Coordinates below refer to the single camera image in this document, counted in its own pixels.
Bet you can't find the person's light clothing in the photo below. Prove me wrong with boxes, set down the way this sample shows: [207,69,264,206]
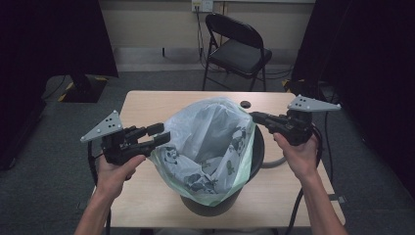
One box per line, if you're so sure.
[153,227,277,235]

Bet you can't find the dark grey plastic bin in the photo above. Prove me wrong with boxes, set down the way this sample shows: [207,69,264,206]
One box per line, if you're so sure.
[179,125,265,217]

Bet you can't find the black curtain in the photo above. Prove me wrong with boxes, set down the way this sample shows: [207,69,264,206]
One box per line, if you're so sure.
[0,0,119,170]
[292,0,415,197]

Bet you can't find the black floor cables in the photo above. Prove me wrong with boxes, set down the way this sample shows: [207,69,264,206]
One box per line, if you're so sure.
[257,65,295,82]

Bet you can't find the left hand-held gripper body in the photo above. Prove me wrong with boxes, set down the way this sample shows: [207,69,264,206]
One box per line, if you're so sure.
[80,110,155,165]

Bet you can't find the person's right hand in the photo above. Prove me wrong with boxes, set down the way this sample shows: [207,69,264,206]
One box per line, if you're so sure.
[273,132,319,180]

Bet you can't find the thin black floor cable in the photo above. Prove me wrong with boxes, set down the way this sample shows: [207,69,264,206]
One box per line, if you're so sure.
[323,94,335,184]

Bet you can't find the white wall socket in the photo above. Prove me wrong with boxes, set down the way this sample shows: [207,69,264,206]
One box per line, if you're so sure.
[191,0,214,14]

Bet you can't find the left hand-held gripper cable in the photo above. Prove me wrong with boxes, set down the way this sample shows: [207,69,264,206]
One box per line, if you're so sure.
[86,140,113,235]

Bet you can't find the person's left hand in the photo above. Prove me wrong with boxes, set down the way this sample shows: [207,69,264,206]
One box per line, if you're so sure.
[96,156,147,201]

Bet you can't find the panda print plastic bag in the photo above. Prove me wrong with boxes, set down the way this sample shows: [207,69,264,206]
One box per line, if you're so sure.
[150,96,257,208]

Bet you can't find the grey round floor pad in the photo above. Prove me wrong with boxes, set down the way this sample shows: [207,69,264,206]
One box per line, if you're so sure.
[41,74,71,101]

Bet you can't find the light grey bin rim ring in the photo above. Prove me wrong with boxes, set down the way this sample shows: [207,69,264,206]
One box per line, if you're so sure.
[260,157,288,169]

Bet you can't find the black folding chair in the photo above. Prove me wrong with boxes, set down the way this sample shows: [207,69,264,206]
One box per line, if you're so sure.
[202,13,273,92]

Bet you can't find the black wall socket cable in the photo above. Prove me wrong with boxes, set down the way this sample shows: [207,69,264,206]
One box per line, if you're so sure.
[195,6,214,72]

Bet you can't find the right hand-held gripper cable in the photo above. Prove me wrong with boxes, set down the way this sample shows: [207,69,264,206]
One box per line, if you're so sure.
[284,125,324,235]

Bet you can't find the hand-held gripper cable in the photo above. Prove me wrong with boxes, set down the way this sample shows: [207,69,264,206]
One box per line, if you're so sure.
[86,140,113,235]
[284,125,324,235]

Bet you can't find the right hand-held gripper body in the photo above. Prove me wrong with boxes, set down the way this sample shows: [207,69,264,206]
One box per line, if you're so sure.
[267,94,342,146]

